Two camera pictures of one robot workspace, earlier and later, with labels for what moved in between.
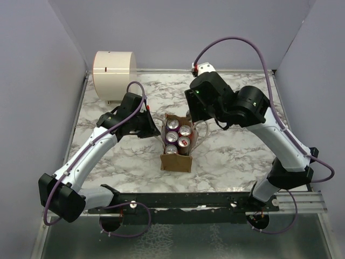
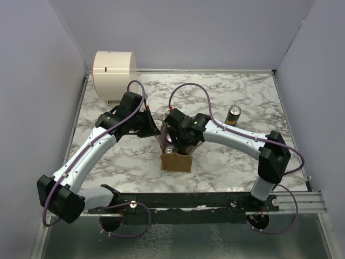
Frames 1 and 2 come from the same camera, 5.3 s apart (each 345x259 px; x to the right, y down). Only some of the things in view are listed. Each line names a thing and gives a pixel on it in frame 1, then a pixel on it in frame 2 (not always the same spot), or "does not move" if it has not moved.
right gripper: [196, 113] → [177, 141]
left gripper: [152, 130] does not move
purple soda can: [172, 136] does not move
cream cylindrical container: [113, 72] does not move
